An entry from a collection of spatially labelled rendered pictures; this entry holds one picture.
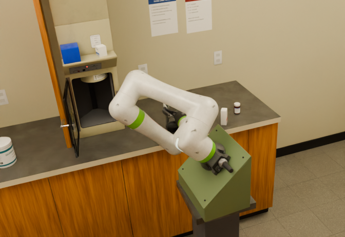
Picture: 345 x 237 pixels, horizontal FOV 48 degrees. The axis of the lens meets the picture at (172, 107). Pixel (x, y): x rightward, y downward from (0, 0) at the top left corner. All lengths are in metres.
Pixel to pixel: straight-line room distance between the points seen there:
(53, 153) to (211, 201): 1.16
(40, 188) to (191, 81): 1.44
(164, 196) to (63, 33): 1.28
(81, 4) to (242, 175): 1.32
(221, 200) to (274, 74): 1.87
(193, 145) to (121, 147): 0.81
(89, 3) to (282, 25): 1.70
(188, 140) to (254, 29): 1.71
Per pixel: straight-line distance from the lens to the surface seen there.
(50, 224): 2.71
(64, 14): 2.36
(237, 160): 1.84
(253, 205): 2.03
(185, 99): 1.85
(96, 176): 2.52
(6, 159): 2.55
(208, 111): 1.80
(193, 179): 1.98
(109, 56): 2.35
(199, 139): 1.79
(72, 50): 2.31
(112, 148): 2.49
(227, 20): 3.13
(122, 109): 1.94
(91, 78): 2.52
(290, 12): 3.41
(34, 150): 2.67
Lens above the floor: 2.28
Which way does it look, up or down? 28 degrees down
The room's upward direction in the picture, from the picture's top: 4 degrees counter-clockwise
